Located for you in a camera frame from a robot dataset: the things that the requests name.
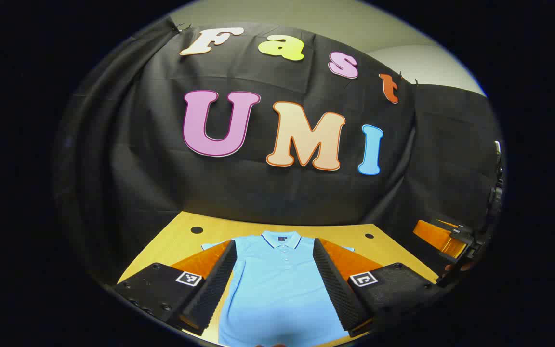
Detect light blue T-shirt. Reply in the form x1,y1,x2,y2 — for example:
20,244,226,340
201,230,355,347

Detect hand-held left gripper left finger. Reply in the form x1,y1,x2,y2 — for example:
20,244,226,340
113,239,238,337

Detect black backdrop cloth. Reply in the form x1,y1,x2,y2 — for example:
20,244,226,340
51,17,505,290

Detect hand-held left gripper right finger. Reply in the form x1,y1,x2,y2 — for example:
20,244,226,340
312,238,442,338

